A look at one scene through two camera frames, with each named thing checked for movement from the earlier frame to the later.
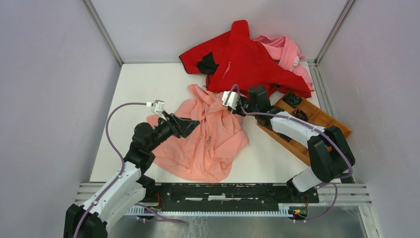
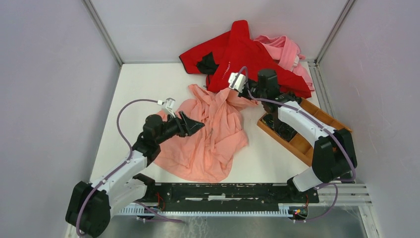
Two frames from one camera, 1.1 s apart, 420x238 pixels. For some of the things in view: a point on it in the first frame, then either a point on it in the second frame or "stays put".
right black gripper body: [246, 105] -> [254, 89]
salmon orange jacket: [206, 154] stays put
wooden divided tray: [310, 111] stays put
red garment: [233, 63] stays put
